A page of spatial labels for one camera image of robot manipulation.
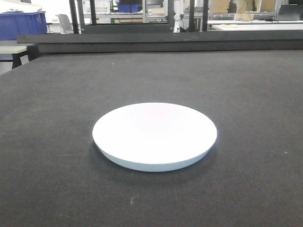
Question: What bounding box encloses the white round plate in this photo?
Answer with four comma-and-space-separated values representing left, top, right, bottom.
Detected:
92, 103, 217, 172

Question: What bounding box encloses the large blue storage crate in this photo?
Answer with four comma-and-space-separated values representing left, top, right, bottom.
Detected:
0, 11, 47, 41

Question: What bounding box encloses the white folding side table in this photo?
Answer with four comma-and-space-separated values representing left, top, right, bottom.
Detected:
0, 45, 27, 69

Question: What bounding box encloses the grey office chair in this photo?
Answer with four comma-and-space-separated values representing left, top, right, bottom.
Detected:
56, 14, 73, 34

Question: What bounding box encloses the black metal frame rack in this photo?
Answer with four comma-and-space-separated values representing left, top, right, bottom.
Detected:
69, 0, 210, 34

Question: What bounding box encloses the white background workbench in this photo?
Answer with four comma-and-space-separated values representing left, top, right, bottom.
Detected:
208, 20, 303, 31

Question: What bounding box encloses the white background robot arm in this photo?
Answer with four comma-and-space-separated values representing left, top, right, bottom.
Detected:
173, 0, 184, 33

